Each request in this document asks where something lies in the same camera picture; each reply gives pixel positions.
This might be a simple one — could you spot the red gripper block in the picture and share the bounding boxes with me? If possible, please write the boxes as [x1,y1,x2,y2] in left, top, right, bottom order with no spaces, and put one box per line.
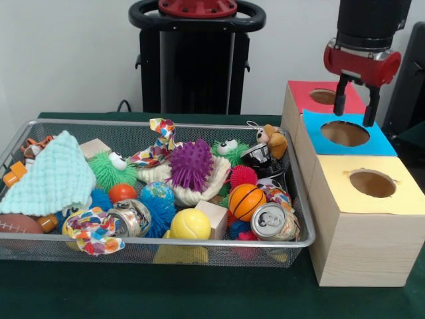
[323,38,402,128]

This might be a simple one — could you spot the colourful polka dot cloth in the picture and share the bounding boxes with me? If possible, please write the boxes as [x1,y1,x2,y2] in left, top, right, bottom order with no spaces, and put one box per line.
[127,118,177,169]

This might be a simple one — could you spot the mint green knitted cloth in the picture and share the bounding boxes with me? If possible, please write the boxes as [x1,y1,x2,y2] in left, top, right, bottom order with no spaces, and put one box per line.
[0,130,96,217]

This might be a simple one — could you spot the wooden box with three holes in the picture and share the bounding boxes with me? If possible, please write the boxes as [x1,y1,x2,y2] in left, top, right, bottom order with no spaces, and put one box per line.
[280,80,425,288]

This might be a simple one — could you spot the clear mesh bin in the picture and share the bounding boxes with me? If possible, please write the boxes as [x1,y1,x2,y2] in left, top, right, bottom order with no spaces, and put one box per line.
[0,118,316,268]

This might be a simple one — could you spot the black office chair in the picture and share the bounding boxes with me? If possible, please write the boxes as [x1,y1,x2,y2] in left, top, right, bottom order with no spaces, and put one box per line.
[382,22,425,150]

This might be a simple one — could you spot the silver drink can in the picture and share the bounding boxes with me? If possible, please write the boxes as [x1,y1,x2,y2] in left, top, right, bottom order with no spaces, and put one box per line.
[251,203,300,242]

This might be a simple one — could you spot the small orange basketball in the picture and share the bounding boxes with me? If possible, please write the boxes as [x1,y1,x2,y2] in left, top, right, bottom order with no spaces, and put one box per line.
[228,183,267,222]

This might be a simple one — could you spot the purple spiky ball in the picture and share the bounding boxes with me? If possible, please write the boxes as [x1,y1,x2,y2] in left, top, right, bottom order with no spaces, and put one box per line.
[167,138,215,194]

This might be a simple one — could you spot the yellow tennis ball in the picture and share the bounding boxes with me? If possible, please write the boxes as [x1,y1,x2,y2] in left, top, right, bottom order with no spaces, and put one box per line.
[170,208,212,241]

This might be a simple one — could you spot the green fuzzy toy with eyes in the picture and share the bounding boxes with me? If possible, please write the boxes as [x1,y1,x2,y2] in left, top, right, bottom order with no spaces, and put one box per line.
[88,151,138,191]

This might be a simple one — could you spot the dark green table cloth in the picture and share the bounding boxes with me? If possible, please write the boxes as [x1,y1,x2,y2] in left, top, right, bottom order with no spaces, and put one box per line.
[0,112,425,319]

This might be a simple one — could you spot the orange plastic building block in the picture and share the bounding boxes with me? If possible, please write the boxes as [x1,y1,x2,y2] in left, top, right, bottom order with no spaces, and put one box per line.
[2,161,59,233]

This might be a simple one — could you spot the small brown football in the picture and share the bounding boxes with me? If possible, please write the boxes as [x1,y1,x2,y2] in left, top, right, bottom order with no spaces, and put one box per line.
[0,213,44,235]

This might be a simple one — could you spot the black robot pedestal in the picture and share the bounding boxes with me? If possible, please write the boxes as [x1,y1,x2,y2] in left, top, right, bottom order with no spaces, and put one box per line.
[129,0,266,115]

